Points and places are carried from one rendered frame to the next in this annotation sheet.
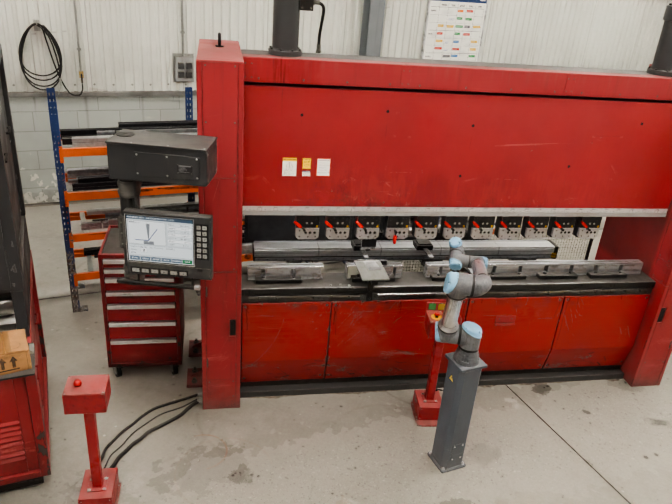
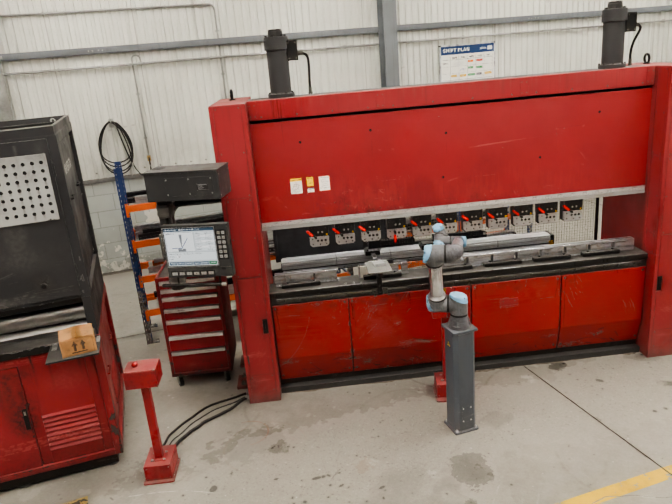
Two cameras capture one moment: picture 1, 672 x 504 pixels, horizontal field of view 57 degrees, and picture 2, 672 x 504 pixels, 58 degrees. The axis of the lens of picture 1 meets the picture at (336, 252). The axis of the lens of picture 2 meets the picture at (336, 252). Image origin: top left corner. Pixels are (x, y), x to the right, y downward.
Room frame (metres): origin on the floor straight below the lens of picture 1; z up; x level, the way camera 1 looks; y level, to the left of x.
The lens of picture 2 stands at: (-0.72, -0.60, 2.56)
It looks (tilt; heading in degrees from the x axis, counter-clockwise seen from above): 18 degrees down; 9
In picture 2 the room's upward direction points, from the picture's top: 5 degrees counter-clockwise
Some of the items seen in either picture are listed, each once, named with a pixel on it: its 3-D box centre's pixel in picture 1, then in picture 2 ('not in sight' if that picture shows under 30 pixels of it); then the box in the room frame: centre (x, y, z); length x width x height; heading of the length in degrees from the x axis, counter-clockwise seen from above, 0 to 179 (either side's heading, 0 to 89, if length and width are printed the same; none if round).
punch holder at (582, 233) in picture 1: (586, 225); (570, 209); (4.14, -1.75, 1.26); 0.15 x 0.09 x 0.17; 102
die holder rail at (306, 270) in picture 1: (285, 271); (306, 276); (3.70, 0.32, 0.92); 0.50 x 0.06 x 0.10; 102
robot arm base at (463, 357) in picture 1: (467, 352); (459, 319); (3.06, -0.81, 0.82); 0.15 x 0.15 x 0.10
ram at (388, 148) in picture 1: (475, 156); (454, 159); (3.95, -0.85, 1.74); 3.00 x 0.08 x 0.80; 102
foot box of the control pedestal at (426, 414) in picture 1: (428, 407); (447, 386); (3.49, -0.73, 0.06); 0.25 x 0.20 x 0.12; 6
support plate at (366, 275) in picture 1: (371, 270); (378, 267); (3.67, -0.24, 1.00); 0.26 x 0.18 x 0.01; 12
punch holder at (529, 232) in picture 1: (534, 225); (521, 214); (4.06, -1.36, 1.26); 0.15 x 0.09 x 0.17; 102
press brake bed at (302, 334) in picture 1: (446, 333); (459, 321); (3.91, -0.86, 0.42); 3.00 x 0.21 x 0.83; 102
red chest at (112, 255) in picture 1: (145, 303); (199, 321); (3.84, 1.33, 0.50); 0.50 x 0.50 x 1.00; 12
